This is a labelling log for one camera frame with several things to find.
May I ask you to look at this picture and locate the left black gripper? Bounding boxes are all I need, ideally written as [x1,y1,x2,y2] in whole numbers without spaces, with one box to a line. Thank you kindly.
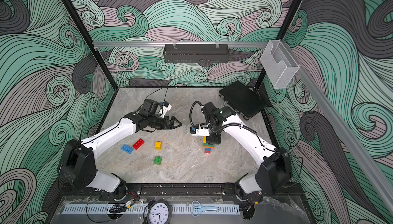
[147,117,182,131]

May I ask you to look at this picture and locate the green long lego brick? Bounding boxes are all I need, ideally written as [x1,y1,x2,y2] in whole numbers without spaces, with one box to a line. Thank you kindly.
[202,143,215,147]

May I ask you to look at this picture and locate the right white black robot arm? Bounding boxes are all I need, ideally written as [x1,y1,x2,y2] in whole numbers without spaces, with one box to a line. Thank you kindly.
[195,102,292,198]

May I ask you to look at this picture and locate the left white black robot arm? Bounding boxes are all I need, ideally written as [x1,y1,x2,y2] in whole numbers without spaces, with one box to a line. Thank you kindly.
[58,112,182,197]

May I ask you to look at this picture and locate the yellow square lego brick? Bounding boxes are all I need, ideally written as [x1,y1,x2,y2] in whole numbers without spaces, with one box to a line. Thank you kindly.
[155,142,162,150]

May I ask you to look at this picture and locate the green square lego brick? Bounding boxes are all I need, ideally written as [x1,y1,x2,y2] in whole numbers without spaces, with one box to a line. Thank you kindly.
[154,156,162,165]

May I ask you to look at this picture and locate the red long lego brick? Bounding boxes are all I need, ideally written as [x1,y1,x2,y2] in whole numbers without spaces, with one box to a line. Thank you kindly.
[132,139,144,150]

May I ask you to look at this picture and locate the light blue lego brick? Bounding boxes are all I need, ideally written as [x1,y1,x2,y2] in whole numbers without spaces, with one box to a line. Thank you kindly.
[121,145,134,154]

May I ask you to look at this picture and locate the black briefcase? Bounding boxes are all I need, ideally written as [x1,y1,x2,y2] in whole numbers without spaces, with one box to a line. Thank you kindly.
[219,81,267,120]

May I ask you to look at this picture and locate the light blue scissors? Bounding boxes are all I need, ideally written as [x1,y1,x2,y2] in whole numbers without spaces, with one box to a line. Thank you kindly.
[191,200,219,217]

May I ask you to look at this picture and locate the white analog clock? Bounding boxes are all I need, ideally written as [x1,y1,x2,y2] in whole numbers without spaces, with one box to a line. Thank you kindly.
[147,200,172,224]

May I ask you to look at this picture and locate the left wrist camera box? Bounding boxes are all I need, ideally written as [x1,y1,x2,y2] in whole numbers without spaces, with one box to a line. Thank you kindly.
[140,99,172,118]

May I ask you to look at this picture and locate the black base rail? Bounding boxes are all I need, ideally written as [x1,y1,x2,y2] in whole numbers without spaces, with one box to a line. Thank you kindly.
[79,182,305,201]

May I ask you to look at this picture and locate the clear plastic wall holder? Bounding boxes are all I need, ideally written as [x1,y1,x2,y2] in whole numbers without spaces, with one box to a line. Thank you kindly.
[261,40,299,89]

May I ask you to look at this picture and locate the white slotted cable duct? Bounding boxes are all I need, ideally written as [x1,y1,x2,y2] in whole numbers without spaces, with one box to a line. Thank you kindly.
[61,204,240,215]

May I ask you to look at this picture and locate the aluminium right rail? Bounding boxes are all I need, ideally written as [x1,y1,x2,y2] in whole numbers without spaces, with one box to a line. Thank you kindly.
[282,41,393,215]

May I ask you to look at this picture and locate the aluminium rail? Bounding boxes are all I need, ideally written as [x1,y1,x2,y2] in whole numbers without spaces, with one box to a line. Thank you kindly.
[93,41,268,49]
[282,41,393,215]

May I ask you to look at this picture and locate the aluminium back rail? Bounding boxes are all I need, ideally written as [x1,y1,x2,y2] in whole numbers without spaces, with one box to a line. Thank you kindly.
[93,41,268,49]

